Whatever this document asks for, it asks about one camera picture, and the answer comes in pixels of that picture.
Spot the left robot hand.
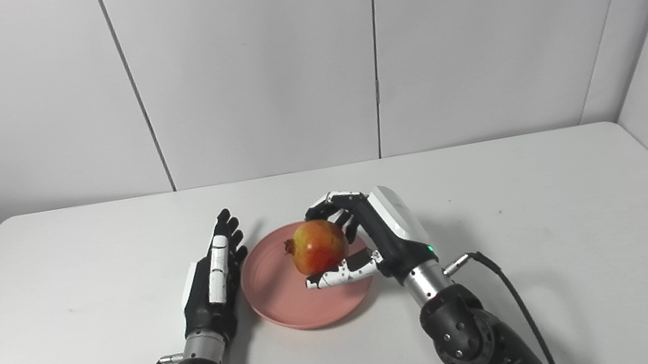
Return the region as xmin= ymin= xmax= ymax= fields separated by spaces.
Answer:
xmin=165 ymin=206 xmax=264 ymax=352

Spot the pink round plate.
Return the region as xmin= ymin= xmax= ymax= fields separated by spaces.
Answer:
xmin=232 ymin=210 xmax=383 ymax=341

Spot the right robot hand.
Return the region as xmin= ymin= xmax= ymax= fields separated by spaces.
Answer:
xmin=290 ymin=175 xmax=441 ymax=300

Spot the red yellow pomegranate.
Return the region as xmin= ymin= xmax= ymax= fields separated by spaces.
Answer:
xmin=280 ymin=215 xmax=354 ymax=280

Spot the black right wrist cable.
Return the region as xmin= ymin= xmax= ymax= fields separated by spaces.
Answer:
xmin=441 ymin=240 xmax=560 ymax=364

